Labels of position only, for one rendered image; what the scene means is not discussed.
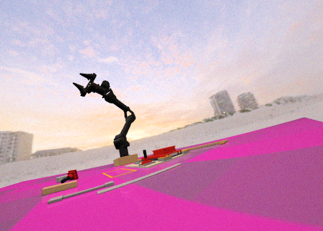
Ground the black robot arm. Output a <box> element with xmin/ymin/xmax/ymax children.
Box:
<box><xmin>97</xmin><ymin>81</ymin><xmax>136</xmax><ymax>157</ymax></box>

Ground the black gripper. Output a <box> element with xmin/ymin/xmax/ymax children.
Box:
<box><xmin>73</xmin><ymin>73</ymin><xmax>100</xmax><ymax>97</ymax></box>

